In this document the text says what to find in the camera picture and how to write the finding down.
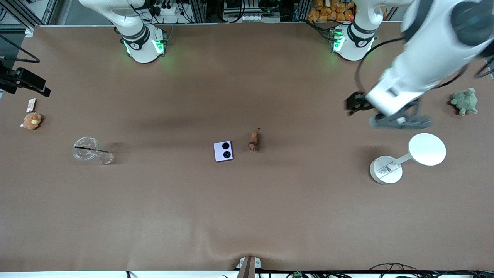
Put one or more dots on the small white red packet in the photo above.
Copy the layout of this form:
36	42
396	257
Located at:
31	105

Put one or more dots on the brown table cover mat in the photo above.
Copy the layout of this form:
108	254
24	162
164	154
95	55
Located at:
247	212

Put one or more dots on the brown plush toy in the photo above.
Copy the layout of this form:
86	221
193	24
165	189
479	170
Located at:
32	121

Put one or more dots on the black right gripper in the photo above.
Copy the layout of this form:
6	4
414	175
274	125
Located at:
15	78

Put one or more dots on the white power strip with plugs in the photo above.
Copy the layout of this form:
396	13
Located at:
166	10

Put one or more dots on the black straw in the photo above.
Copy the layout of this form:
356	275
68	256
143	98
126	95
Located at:
85	148

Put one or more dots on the aluminium frame post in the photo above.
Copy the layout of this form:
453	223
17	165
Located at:
197	11
301	9

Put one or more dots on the white round desk lamp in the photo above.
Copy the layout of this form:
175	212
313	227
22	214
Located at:
427	149

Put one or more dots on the green connector plug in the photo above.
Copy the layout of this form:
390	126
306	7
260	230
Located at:
297	275

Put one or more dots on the green turtle plush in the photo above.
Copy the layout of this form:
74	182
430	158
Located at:
465	101

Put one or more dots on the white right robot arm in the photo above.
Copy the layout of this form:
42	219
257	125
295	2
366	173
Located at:
142	46

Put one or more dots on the brown lion statue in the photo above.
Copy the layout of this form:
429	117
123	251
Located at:
253	144

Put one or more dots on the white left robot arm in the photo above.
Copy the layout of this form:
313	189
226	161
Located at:
432	50

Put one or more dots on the gray metal bracket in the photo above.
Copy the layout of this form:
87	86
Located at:
248	268

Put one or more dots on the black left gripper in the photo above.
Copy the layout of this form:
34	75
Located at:
359	101

